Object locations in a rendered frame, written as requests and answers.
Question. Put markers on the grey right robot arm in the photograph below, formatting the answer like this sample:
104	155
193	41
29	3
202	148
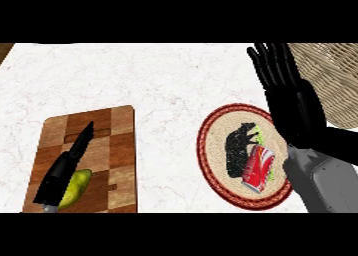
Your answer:
330	183

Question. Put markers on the wicker basket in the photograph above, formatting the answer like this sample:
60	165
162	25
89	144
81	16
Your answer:
338	80

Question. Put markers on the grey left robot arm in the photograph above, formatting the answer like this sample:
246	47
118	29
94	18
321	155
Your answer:
50	209

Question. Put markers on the round placemat with bear print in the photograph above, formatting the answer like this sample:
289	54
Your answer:
227	156

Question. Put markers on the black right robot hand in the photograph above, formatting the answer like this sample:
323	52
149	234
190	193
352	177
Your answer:
295	110

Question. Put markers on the yellow-green pear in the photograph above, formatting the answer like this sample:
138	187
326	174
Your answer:
79	188

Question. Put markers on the checkered wooden cutting board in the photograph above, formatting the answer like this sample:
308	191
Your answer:
101	156

